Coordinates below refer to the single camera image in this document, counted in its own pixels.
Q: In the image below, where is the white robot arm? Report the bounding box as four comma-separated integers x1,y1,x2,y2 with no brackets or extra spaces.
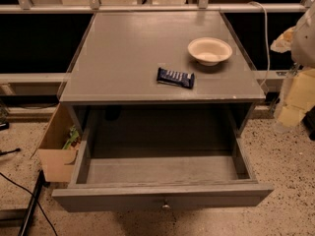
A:
271,5,315,130

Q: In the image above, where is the white cable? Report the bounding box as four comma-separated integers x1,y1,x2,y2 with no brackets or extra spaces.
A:
249,1,272,88

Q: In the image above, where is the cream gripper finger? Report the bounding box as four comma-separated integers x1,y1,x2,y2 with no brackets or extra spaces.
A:
271,27,294,53
278,68,315,127

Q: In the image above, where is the blue rxbar blueberry wrapper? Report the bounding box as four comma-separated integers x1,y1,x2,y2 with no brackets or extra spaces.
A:
157,68,195,89

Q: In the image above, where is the black floor cable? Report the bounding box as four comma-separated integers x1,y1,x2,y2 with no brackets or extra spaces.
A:
0,171,59,236

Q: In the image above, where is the brown cardboard box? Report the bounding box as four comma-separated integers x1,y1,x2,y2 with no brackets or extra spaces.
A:
36,104,77,183

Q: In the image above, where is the black metal floor bar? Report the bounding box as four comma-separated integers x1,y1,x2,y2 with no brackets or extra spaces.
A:
18,171,45,236

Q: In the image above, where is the white paper bowl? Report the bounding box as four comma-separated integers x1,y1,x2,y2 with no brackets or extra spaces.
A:
188,37,232,66

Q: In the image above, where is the green snack bag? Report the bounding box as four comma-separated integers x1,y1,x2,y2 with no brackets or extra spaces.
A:
63,126,81,149

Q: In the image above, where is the grey open top drawer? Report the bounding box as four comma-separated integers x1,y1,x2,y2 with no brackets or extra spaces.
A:
51,105,275,213

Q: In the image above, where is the grey wooden cabinet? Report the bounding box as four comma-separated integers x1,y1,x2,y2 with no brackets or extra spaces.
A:
60,12,265,128

